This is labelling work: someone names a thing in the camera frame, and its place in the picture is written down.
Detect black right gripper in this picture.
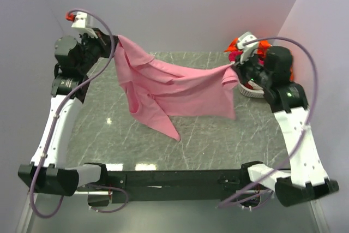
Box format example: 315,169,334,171
232,49,273,88

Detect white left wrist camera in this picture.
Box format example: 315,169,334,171
65,11,98,38

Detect magenta t shirt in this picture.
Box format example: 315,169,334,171
228,50,265,65

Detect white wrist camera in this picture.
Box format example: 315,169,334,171
236,31,259,64
65,11,98,38

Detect light pink t shirt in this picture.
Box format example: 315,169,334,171
115,35,238,141

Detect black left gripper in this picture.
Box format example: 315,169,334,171
77,27,120,74

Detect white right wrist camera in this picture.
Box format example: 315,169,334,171
236,31,259,64

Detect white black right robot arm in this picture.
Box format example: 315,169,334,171
232,46,339,207

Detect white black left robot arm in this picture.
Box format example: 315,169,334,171
18,28,118,196

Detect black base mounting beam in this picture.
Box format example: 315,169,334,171
92,169,250,204

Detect white plastic laundry basket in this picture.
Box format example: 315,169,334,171
238,83,264,98

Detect orange t shirt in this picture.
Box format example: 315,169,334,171
225,34,293,86

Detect dark red t shirt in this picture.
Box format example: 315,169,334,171
245,81,263,91

